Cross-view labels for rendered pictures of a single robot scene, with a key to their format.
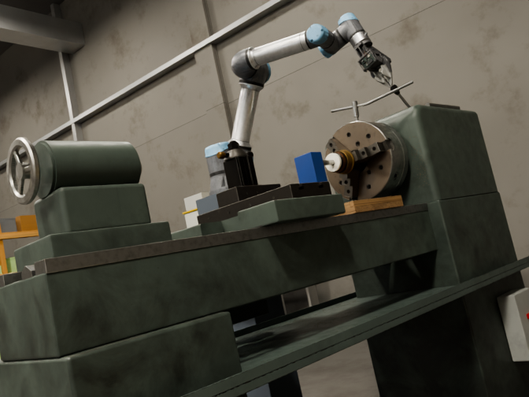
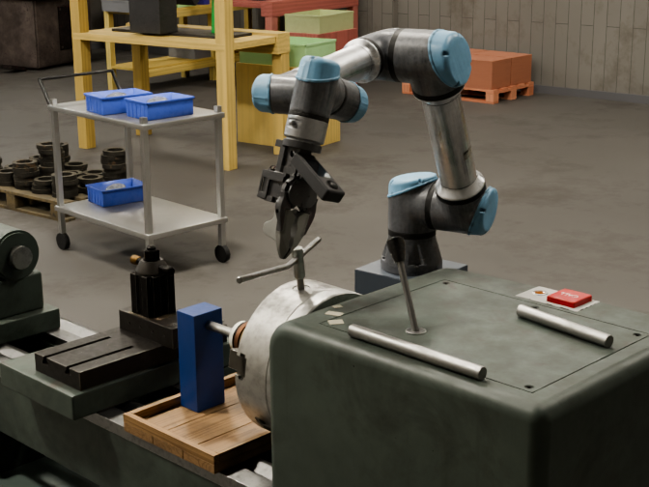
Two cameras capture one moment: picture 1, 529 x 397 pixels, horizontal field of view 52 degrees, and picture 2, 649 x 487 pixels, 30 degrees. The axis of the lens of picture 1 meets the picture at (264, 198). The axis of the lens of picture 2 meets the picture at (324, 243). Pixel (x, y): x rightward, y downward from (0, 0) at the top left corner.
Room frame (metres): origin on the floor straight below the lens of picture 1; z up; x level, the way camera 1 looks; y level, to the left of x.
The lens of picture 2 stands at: (2.21, -2.67, 1.97)
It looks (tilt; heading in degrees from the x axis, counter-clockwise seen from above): 16 degrees down; 91
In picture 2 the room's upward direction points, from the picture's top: straight up
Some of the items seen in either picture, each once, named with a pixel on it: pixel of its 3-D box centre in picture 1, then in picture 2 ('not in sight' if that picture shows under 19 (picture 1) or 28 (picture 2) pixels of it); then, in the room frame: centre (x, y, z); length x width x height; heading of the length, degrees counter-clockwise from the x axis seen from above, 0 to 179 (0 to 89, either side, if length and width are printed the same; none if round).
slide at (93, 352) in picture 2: (260, 205); (133, 346); (1.72, 0.02, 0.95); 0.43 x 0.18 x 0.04; 46
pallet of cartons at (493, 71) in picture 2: not in sight; (467, 73); (3.51, 9.80, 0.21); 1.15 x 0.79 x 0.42; 142
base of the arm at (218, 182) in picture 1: (224, 183); (411, 246); (2.38, 0.16, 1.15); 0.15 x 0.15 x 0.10
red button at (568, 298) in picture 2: not in sight; (569, 300); (2.63, -0.56, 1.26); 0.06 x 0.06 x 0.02; 46
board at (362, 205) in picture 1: (338, 214); (232, 416); (1.97, -0.25, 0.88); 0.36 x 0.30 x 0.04; 46
